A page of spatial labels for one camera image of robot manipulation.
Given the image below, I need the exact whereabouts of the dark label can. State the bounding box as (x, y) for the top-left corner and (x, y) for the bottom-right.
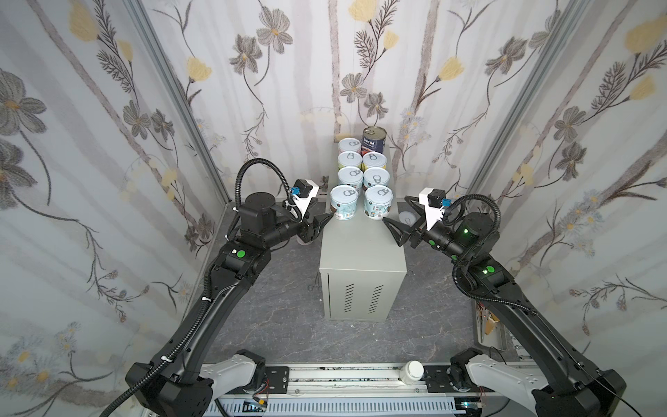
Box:
(329, 185), (359, 221)

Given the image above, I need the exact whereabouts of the white dark can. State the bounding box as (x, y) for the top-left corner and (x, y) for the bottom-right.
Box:
(364, 185), (394, 220)

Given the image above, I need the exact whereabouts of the teal label can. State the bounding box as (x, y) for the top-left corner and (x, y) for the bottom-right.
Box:
(337, 167), (364, 191)

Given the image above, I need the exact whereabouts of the green label can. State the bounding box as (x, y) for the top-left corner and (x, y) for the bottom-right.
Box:
(337, 151), (363, 170)

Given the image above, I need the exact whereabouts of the yellow label can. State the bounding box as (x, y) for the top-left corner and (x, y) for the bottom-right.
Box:
(362, 152), (387, 171)

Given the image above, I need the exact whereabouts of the pink white can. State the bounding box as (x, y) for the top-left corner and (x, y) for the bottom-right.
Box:
(338, 137), (362, 154)

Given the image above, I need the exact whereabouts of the blue red tomato can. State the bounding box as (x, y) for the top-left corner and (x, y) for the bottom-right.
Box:
(361, 126), (387, 156)

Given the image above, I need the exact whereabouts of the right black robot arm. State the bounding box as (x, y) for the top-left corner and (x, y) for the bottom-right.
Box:
(382, 188), (626, 416)

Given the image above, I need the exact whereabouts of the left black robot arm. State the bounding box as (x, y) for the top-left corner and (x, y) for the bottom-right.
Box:
(102, 158), (332, 416)

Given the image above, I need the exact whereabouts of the grey metal cabinet box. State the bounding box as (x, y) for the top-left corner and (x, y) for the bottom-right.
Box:
(319, 202), (407, 321)

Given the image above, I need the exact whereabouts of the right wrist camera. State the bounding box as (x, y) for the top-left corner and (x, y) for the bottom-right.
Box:
(418, 187), (452, 230)

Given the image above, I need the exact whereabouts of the red handled scissors package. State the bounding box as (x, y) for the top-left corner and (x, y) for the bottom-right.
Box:
(472, 301), (507, 350)

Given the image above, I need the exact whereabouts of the aluminium rail frame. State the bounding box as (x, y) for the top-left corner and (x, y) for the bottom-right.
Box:
(137, 361), (579, 417)

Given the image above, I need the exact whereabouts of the white cable duct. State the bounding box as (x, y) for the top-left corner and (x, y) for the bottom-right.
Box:
(205, 397), (467, 416)

